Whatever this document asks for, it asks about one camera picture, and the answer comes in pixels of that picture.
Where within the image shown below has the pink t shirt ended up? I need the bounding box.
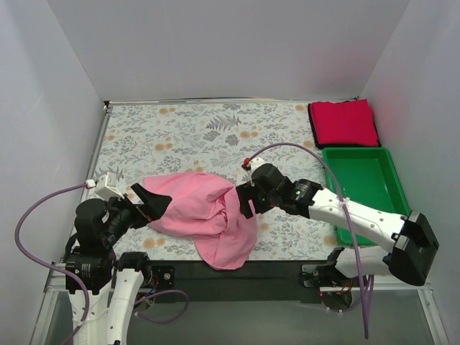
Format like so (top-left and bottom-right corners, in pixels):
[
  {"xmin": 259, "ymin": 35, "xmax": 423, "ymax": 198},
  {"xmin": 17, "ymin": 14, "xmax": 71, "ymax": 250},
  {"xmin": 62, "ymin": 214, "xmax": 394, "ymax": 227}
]
[{"xmin": 143, "ymin": 172, "xmax": 258, "ymax": 270}]

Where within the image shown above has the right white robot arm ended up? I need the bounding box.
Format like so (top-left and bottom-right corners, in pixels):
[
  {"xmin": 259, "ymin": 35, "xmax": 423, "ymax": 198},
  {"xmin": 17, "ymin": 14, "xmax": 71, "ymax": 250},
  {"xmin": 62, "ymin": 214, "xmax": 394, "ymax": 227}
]
[{"xmin": 236, "ymin": 158, "xmax": 439, "ymax": 286}]

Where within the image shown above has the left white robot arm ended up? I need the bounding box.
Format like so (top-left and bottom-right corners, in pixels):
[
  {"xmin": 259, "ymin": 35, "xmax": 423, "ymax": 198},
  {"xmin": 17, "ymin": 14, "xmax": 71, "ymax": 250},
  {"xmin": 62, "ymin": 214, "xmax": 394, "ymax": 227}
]
[{"xmin": 65, "ymin": 183, "xmax": 172, "ymax": 344}]

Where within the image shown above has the floral patterned table mat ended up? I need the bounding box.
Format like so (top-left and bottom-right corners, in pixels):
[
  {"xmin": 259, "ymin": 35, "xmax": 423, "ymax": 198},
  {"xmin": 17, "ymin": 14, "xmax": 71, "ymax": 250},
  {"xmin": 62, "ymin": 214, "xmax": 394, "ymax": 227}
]
[{"xmin": 91, "ymin": 101, "xmax": 341, "ymax": 260}]

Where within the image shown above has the green plastic tray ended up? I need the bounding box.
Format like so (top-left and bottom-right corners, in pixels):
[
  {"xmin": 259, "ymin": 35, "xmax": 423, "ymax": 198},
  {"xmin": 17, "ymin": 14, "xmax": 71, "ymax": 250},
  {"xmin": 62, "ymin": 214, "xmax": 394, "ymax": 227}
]
[{"xmin": 321, "ymin": 147, "xmax": 411, "ymax": 247}]

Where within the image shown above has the folded red t shirt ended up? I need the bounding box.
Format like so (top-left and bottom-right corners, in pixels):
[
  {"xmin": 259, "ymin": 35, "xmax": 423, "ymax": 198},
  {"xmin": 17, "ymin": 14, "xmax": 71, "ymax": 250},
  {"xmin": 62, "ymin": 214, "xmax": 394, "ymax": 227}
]
[{"xmin": 309, "ymin": 99, "xmax": 380, "ymax": 147}]

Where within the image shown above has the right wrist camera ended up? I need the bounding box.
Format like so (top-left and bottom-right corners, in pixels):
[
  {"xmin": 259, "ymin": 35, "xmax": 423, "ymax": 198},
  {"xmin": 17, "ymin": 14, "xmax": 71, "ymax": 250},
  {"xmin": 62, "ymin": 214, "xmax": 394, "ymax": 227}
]
[{"xmin": 241, "ymin": 157, "xmax": 266, "ymax": 173}]

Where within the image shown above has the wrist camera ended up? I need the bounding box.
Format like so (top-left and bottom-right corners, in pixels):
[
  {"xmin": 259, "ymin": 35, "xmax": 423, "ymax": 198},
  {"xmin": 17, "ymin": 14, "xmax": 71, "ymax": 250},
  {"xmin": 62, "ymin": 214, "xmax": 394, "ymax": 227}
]
[
  {"xmin": 241, "ymin": 157, "xmax": 266, "ymax": 173},
  {"xmin": 95, "ymin": 172, "xmax": 123, "ymax": 201}
]

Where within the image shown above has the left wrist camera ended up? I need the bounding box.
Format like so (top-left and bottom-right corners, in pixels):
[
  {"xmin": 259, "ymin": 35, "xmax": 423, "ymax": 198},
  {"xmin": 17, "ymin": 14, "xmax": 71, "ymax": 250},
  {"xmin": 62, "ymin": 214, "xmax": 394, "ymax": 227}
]
[{"xmin": 95, "ymin": 172, "xmax": 123, "ymax": 201}]

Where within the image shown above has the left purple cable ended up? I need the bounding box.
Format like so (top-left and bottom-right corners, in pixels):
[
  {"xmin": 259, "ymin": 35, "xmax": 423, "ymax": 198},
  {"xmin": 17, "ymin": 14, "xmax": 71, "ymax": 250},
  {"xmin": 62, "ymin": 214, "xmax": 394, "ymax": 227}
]
[{"xmin": 14, "ymin": 182, "xmax": 95, "ymax": 345}]

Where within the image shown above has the aluminium frame rail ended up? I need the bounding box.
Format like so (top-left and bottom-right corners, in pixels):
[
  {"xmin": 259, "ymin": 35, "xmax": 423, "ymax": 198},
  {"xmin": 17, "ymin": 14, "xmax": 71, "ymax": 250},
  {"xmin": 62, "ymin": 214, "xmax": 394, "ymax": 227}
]
[{"xmin": 30, "ymin": 261, "xmax": 119, "ymax": 345}]

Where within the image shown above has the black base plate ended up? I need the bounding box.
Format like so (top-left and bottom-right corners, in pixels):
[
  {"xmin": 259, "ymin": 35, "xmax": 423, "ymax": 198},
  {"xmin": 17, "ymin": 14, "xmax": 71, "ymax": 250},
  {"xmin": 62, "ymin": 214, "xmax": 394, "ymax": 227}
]
[{"xmin": 111, "ymin": 259, "xmax": 371, "ymax": 305}]

